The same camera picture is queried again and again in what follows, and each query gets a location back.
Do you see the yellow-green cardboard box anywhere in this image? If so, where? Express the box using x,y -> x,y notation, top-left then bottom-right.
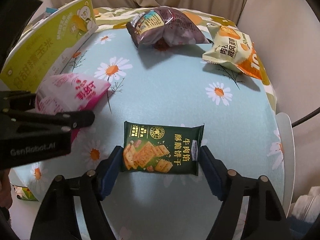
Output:
1,0 -> 98,92

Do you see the black cable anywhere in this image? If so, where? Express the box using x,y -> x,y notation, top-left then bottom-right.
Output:
291,106 -> 320,128

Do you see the dark green cracker bag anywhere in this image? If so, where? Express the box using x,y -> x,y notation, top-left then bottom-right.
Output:
123,121 -> 204,176

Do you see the brown chocolate candy bag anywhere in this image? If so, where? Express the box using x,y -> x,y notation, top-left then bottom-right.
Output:
126,7 -> 209,47

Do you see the cream orange bread bag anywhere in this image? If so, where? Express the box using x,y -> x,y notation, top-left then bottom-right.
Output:
202,24 -> 262,80

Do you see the pink white snack bag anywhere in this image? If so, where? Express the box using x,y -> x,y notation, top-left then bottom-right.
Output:
35,73 -> 112,143

